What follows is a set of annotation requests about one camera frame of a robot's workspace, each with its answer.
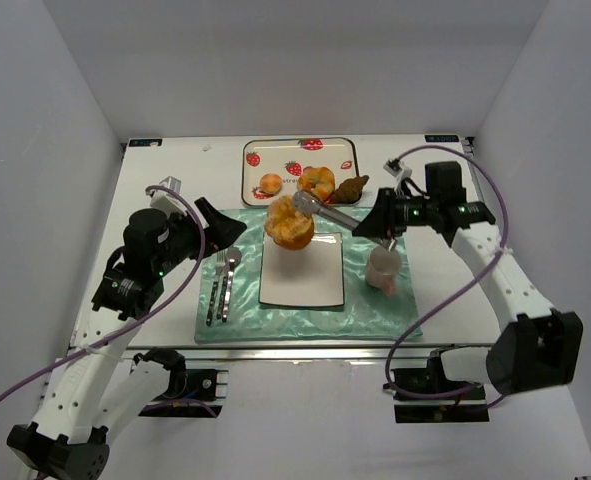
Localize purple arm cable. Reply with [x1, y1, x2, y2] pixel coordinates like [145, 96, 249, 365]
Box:
[0, 184, 209, 479]
[384, 144, 514, 414]

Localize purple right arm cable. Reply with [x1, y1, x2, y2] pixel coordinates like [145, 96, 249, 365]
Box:
[384, 144, 514, 414]

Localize aluminium table front rail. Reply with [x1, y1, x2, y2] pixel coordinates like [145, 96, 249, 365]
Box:
[69, 344, 496, 364]

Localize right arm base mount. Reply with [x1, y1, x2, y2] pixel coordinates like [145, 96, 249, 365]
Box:
[382, 353, 490, 424]

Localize sugared orange bundt bread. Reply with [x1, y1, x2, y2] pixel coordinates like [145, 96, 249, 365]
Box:
[264, 195, 314, 251]

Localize small round peach bun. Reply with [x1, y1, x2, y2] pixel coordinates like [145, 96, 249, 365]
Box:
[259, 173, 283, 195]

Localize pink mug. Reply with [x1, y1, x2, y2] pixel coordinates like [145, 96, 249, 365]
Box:
[365, 246, 403, 296]

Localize glazed bagel bread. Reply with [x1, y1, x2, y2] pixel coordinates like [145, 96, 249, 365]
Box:
[297, 167, 335, 201]

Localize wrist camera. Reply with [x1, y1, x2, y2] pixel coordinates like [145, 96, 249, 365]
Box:
[383, 158, 412, 187]
[146, 176, 185, 216]

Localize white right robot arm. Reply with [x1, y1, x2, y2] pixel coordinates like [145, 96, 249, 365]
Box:
[352, 161, 583, 398]

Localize teal satin placemat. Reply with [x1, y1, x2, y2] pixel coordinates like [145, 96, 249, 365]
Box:
[194, 209, 419, 344]

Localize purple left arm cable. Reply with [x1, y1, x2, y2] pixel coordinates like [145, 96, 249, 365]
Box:
[0, 184, 209, 479]

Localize brown chocolate croissant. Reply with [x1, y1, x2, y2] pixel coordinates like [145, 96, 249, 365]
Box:
[328, 175, 370, 204]

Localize metal fork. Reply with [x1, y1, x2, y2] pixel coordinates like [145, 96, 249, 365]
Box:
[206, 250, 226, 326]

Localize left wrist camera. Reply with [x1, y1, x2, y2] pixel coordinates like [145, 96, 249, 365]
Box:
[146, 176, 185, 216]

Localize strawberry pattern serving tray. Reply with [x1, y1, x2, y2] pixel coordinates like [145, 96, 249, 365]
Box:
[241, 137, 360, 208]

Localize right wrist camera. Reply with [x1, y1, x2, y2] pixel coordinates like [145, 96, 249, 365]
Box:
[383, 158, 412, 187]

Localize white square plate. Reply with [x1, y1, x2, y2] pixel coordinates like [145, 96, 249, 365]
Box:
[259, 232, 345, 309]

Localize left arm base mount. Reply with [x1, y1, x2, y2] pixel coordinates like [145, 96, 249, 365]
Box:
[130, 347, 229, 418]

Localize metal spoon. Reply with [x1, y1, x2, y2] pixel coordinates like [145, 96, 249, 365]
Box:
[217, 247, 242, 323]

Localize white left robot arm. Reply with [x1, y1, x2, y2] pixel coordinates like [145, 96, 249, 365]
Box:
[7, 198, 247, 479]

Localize metal serving tongs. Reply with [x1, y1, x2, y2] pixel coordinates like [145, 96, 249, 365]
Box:
[291, 189, 399, 251]

